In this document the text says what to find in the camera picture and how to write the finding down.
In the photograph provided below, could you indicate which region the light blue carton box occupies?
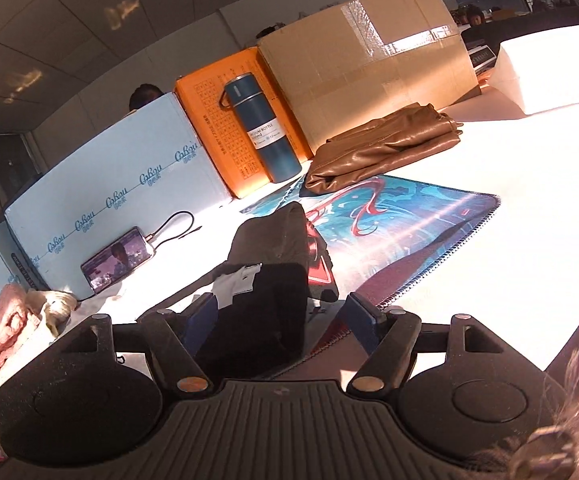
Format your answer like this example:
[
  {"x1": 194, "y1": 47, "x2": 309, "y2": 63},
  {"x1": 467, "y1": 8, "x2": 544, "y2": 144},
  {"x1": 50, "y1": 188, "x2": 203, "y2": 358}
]
[{"x1": 5, "y1": 93, "x2": 231, "y2": 299}]

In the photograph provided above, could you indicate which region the pink knitted sweater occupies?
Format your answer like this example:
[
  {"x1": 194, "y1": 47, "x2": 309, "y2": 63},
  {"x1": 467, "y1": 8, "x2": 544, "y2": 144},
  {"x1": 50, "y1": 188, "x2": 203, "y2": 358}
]
[{"x1": 0, "y1": 283, "x2": 33, "y2": 370}]

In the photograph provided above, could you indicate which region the black smartphone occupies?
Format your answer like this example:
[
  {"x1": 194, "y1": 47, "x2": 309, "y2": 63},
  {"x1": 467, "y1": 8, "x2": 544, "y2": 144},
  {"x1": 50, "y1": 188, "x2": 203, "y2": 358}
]
[{"x1": 81, "y1": 228, "x2": 154, "y2": 292}]

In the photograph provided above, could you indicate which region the brown cardboard box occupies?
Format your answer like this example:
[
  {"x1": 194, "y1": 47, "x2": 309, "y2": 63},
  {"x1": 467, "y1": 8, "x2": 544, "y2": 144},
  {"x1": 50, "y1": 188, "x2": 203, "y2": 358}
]
[{"x1": 259, "y1": 0, "x2": 480, "y2": 150}]

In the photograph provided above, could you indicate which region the cream knitted sweater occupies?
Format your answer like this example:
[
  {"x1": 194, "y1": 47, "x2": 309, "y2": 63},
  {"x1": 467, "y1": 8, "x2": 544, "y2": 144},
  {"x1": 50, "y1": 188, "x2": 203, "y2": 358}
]
[{"x1": 24, "y1": 289, "x2": 79, "y2": 338}]

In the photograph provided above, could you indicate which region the orange cardboard box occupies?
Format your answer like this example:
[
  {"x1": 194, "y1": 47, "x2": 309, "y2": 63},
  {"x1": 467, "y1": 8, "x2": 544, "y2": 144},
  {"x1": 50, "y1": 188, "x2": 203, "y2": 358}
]
[{"x1": 174, "y1": 47, "x2": 313, "y2": 198}]

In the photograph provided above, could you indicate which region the white box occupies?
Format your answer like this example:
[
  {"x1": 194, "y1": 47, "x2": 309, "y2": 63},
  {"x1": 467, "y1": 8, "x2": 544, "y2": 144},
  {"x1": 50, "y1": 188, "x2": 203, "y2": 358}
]
[{"x1": 489, "y1": 25, "x2": 579, "y2": 115}]

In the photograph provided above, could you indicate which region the dark blue vacuum bottle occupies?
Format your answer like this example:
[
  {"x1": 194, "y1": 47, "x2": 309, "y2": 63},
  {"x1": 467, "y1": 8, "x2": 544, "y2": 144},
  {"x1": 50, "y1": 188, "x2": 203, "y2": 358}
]
[{"x1": 219, "y1": 73, "x2": 301, "y2": 183}]

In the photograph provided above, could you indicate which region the white t-shirt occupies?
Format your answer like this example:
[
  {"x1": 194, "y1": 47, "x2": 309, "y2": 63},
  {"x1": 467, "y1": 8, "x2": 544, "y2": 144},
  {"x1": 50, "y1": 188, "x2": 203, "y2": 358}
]
[{"x1": 140, "y1": 202, "x2": 338, "y2": 382}]

